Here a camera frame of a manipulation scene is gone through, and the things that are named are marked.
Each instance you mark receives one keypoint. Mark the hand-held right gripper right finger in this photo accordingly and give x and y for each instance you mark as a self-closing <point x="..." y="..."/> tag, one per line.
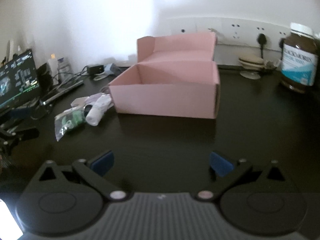
<point x="221" y="165"/>

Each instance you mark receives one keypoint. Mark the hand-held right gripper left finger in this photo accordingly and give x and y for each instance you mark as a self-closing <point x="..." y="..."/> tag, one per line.
<point x="103" y="163"/>

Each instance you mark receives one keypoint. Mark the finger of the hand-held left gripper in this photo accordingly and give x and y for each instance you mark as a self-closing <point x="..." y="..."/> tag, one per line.
<point x="26" y="133"/>
<point x="20" y="113"/>

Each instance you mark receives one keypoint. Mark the pink cardboard box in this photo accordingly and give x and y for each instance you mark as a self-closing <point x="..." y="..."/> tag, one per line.
<point x="162" y="100"/>

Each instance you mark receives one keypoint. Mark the black desktop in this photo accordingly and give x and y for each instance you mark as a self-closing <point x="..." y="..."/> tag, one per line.
<point x="250" y="130"/>

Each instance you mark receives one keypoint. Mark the computer monitor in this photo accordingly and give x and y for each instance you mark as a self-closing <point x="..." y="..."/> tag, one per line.
<point x="17" y="80"/>

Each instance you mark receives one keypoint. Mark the clear bag with green item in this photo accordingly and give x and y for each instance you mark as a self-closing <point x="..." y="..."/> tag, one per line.
<point x="70" y="121"/>

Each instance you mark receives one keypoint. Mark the dark flat device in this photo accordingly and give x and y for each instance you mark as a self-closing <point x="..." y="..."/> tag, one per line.
<point x="63" y="91"/>

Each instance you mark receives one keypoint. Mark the white roll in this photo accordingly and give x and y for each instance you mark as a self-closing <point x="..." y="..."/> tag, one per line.
<point x="97" y="111"/>

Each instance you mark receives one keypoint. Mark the white plastic bottle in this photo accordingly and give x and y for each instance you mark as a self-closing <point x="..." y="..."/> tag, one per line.
<point x="53" y="67"/>

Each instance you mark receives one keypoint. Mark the clear plastic bottle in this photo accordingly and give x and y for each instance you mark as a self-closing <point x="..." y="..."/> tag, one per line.
<point x="64" y="67"/>

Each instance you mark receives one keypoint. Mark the pale pink packet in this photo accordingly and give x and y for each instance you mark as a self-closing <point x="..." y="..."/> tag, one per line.
<point x="83" y="101"/>

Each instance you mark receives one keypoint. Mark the black power adapter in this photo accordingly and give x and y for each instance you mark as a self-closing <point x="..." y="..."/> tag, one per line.
<point x="96" y="69"/>

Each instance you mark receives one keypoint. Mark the grey-blue charger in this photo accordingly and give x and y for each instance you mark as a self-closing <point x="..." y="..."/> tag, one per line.
<point x="111" y="68"/>

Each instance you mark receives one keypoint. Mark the beige round holder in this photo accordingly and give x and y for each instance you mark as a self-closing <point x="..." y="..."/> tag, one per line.
<point x="251" y="61"/>

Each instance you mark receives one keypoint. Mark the brown supplement bottle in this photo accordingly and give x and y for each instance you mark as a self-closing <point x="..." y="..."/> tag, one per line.
<point x="297" y="65"/>

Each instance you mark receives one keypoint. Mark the white wall socket panel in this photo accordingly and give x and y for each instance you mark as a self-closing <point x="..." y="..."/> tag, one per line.
<point x="245" y="27"/>

